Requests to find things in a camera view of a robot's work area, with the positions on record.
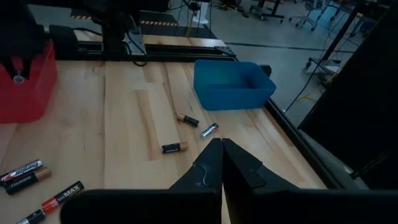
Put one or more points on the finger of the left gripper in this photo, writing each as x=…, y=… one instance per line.
x=28, y=67
x=10, y=67

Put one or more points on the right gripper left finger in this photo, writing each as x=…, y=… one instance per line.
x=192, y=202

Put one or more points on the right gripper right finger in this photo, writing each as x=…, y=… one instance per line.
x=264, y=202

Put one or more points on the small black copper Duracell battery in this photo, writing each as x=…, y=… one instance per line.
x=188, y=120
x=174, y=147

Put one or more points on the small silver Energizer battery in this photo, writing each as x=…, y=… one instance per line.
x=209, y=130

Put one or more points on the black copper Duracell AA battery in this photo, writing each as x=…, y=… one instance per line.
x=26, y=180

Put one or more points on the red black Energizer MAX battery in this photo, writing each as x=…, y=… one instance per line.
x=62, y=196

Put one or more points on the silver and black battery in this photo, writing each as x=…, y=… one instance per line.
x=32, y=217

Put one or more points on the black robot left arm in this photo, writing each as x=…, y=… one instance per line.
x=113, y=34

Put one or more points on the red translucent plastic bin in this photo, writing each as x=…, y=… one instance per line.
x=28, y=99

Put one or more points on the blue plastic bin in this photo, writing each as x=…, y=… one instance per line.
x=230, y=93

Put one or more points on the black mat hazard stripes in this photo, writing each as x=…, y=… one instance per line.
x=161, y=29

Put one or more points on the black folding partition screen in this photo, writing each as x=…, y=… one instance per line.
x=357, y=93

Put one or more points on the metal cart base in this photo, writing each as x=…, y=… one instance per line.
x=323, y=67

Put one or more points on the silver mounting bracket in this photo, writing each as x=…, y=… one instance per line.
x=135, y=40

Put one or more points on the white pedestal base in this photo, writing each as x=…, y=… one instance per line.
x=200, y=14

